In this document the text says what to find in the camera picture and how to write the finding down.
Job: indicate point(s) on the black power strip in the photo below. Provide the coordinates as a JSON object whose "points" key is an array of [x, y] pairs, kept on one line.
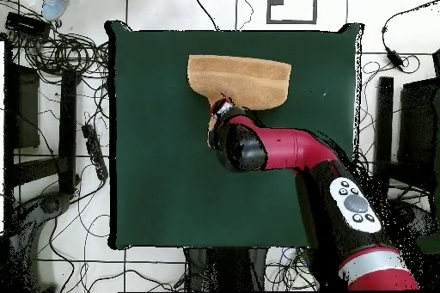
{"points": [[95, 153]]}

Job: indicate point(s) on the dark green table cloth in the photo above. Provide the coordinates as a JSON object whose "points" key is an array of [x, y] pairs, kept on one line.
{"points": [[172, 186]]}

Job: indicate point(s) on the tan terry towel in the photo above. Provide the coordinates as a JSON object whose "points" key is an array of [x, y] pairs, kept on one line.
{"points": [[240, 76]]}

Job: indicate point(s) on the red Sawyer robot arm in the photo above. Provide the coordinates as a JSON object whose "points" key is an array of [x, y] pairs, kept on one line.
{"points": [[292, 148]]}

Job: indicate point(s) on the light blue shoe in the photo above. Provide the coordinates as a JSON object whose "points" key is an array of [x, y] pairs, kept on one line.
{"points": [[56, 2]]}

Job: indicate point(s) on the grey stand base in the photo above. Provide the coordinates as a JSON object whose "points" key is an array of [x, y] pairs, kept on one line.
{"points": [[51, 203]]}

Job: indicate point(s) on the black rectangular box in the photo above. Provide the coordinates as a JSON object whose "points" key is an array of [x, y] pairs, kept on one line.
{"points": [[27, 25]]}

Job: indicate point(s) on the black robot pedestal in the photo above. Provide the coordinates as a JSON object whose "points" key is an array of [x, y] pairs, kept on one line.
{"points": [[223, 269]]}

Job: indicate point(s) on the black power adapter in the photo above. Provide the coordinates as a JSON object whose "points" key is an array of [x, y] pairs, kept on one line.
{"points": [[394, 59]]}

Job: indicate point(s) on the dark green fabric bundle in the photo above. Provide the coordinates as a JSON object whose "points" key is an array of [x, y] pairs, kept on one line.
{"points": [[431, 244]]}

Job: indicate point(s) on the grey square floor frame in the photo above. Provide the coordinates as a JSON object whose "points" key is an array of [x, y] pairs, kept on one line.
{"points": [[268, 7]]}

